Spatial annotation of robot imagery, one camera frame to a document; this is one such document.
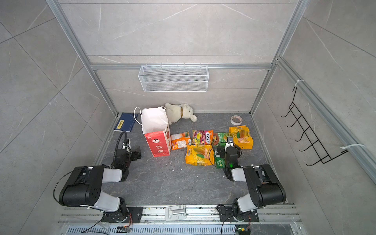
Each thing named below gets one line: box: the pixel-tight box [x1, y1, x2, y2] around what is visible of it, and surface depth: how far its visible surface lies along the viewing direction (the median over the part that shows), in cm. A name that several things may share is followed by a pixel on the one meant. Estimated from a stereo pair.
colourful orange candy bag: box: [191, 129, 214, 145], surface depth 103 cm
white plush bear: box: [164, 102, 198, 125], surface depth 113 cm
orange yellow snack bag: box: [185, 143, 215, 166], surface depth 92 cm
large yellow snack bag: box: [228, 125, 254, 150], surface depth 100 cm
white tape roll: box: [230, 115, 243, 126], surface depth 117 cm
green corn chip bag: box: [214, 132, 227, 148], surface depth 103 cm
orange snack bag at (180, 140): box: [170, 131, 192, 151], surface depth 100 cm
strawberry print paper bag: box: [141, 106, 172, 158], surface depth 90 cm
